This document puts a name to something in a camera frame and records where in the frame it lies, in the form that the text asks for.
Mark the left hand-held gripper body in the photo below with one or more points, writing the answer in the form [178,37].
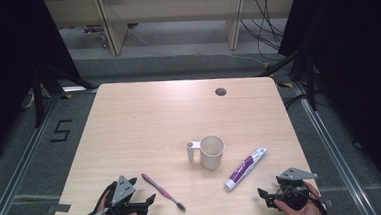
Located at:
[122,192]

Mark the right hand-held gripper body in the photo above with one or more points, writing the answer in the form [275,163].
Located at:
[295,191]

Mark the pink purple toothbrush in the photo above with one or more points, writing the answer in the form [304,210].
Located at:
[162,190]

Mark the white purple toothpaste tube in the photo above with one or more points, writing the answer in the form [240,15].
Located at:
[244,169]

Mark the person's right hand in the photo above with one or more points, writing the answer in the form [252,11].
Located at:
[305,214]

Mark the black metal stand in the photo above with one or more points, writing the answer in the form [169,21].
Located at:
[38,96]
[310,80]

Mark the dark curtain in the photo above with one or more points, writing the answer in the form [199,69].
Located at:
[5,65]
[359,60]

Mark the beige wooden furniture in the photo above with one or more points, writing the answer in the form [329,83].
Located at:
[172,8]

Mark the aluminium floor rail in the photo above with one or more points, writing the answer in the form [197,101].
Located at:
[334,148]
[18,168]

